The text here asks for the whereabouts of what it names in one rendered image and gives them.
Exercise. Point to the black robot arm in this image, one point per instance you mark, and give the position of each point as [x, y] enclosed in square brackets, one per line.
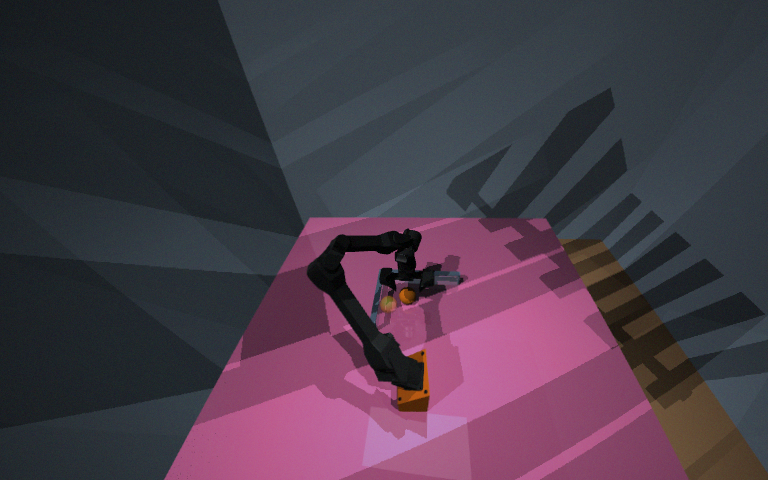
[381, 350]

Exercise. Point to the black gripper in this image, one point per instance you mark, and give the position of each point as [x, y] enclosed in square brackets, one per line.
[387, 277]

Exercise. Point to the see-through orange ball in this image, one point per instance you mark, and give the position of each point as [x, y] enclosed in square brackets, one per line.
[388, 305]

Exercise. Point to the clear l-shaped low wall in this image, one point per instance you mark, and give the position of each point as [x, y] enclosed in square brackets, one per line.
[439, 280]

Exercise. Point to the dark brown ball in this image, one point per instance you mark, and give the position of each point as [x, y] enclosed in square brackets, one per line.
[407, 295]

